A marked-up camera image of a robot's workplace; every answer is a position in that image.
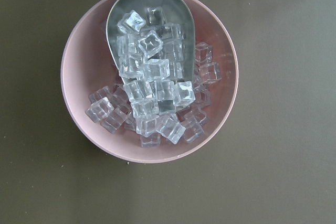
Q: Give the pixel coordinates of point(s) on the clear ice cubes pile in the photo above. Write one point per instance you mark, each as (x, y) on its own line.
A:
(158, 101)

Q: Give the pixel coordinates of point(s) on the pink bowl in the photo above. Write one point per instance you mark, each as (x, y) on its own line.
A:
(87, 66)

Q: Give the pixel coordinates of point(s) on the metal ice scoop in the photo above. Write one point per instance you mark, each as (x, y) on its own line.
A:
(176, 11)

